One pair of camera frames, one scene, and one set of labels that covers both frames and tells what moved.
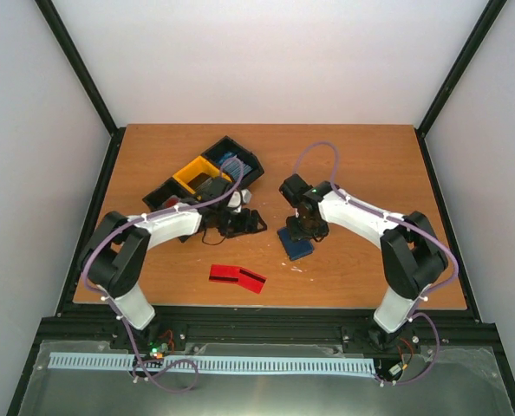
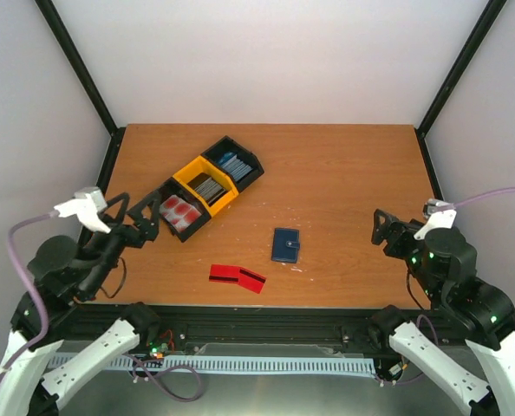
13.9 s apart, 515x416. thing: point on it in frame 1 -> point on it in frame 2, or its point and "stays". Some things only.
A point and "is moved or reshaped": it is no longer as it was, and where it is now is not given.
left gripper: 247,224 -> 135,235
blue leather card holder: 295,249 is moved or reshaped
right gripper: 296,234 -> 389,224
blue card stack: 232,165 stays
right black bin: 228,146 stays
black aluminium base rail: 257,327 stays
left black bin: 169,190 stays
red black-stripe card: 224,273 stays
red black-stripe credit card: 250,281 stays
